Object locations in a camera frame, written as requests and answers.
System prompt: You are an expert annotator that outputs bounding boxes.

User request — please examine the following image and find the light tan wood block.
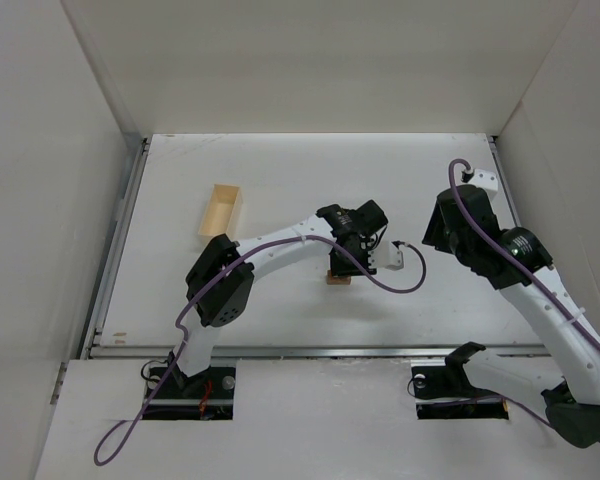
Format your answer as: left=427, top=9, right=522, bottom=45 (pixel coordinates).
left=325, top=270, right=351, bottom=286

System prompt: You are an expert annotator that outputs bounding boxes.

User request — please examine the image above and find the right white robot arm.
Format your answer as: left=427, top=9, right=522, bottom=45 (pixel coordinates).
left=423, top=185, right=600, bottom=448

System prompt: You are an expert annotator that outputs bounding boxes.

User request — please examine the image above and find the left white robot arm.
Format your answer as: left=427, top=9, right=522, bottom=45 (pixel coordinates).
left=168, top=200, right=388, bottom=398

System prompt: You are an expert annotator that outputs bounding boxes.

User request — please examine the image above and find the light wooden box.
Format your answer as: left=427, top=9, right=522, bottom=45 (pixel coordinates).
left=198, top=184, right=243, bottom=245

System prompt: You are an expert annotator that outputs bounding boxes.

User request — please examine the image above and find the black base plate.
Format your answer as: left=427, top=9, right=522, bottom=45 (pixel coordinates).
left=407, top=364, right=509, bottom=420
left=142, top=365, right=236, bottom=421

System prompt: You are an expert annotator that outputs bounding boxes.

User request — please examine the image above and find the metal front rail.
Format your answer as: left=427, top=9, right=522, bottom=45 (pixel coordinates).
left=87, top=343, right=551, bottom=360

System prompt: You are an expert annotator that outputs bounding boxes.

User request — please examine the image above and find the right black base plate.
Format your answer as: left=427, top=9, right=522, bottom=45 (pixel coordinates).
left=407, top=364, right=509, bottom=420

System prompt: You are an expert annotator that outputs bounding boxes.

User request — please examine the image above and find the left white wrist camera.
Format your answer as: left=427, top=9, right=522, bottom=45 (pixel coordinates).
left=373, top=240, right=404, bottom=271

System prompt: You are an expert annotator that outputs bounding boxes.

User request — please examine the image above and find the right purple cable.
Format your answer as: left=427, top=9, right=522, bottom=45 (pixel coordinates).
left=447, top=158, right=600, bottom=449

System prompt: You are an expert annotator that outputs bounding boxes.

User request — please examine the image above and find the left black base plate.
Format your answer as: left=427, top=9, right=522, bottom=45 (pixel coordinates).
left=142, top=365, right=236, bottom=421

